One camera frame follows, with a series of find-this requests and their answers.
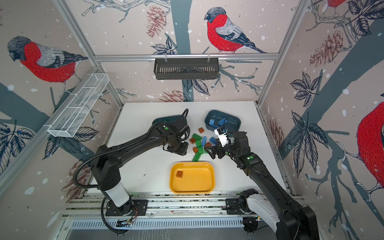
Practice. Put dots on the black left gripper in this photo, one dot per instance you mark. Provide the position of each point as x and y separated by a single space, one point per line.
183 151

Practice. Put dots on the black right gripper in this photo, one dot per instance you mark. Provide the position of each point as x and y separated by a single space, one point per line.
213 154

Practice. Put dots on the brown lego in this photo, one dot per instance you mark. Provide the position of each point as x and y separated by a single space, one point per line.
179 174

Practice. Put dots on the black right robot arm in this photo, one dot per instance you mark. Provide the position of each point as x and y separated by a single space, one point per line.
283 214

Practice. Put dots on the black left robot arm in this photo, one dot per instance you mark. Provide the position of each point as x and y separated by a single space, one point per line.
106 164

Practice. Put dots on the long green lego brick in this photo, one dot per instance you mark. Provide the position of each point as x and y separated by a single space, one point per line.
197 156

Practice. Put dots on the green two by three lego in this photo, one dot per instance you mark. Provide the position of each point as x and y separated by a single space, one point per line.
198 138

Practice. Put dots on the left dark teal bin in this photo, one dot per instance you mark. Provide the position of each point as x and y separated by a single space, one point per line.
168 119

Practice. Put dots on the dark teal bin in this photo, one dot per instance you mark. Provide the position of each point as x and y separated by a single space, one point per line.
168 119
230 122

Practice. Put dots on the brown lego brick far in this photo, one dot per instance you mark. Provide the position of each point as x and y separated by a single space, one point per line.
201 130

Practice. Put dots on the right dark teal bin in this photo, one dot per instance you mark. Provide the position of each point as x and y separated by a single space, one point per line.
230 122

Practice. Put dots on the yellow plastic tray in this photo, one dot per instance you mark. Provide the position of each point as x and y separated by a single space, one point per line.
198 178

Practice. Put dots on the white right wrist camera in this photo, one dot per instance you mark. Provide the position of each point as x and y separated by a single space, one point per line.
221 133

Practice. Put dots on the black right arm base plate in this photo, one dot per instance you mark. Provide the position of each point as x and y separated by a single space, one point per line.
237 206

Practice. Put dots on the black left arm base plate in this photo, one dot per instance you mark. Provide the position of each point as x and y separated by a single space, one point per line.
131 208

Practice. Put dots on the black hanging wire basket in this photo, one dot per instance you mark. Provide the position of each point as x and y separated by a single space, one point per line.
187 69

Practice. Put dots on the white wire mesh shelf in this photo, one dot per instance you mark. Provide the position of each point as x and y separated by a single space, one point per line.
81 102

